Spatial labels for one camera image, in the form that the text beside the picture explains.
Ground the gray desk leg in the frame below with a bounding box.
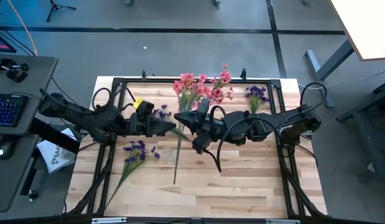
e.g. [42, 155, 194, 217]
[304, 39, 355, 110]

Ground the white floor cable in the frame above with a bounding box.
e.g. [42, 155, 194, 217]
[297, 67, 385, 91]

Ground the black backlit keyboard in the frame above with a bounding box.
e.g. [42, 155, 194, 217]
[0, 94, 28, 128]

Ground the clear glass vase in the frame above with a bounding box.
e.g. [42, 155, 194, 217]
[162, 146, 178, 165]

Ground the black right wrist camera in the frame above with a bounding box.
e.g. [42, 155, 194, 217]
[191, 132, 212, 156]

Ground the black desk leg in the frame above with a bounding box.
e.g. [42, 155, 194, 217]
[19, 155, 40, 202]

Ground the dark gray cart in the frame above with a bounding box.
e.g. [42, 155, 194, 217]
[335, 79, 385, 184]

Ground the silver metal bracket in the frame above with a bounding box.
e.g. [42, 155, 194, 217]
[91, 217, 128, 224]
[265, 218, 301, 224]

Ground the yellow cable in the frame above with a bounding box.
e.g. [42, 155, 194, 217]
[7, 0, 38, 57]

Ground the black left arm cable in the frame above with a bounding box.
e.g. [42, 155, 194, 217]
[91, 86, 113, 110]

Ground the black right camera cable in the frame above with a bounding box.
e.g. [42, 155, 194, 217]
[203, 116, 276, 174]

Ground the white printed bag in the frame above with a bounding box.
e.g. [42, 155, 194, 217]
[36, 127, 77, 174]

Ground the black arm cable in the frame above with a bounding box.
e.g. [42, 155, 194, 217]
[299, 82, 328, 110]
[91, 86, 113, 110]

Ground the black metal table frame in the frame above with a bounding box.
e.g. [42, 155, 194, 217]
[66, 77, 328, 218]

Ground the black support beam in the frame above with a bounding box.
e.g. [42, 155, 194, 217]
[27, 116, 81, 155]

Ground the black computer mouse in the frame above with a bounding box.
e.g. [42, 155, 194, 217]
[0, 136, 16, 161]

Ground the black tripod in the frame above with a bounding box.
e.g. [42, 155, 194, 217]
[45, 0, 77, 23]

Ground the black desk device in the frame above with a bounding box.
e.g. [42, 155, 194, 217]
[0, 58, 30, 83]

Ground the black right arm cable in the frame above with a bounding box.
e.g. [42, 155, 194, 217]
[299, 82, 328, 110]

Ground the gray side desk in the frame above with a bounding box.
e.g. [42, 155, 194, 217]
[0, 53, 59, 213]

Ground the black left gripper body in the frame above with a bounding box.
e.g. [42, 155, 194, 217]
[127, 111, 155, 138]

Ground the left wrist camera yellow tag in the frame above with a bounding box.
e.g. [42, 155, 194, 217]
[132, 96, 155, 118]

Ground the white desk top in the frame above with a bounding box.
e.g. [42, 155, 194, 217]
[330, 0, 385, 62]

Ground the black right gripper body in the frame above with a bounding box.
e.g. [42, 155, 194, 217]
[195, 98, 225, 141]

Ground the computer monitor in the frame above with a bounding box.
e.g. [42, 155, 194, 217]
[0, 30, 17, 54]

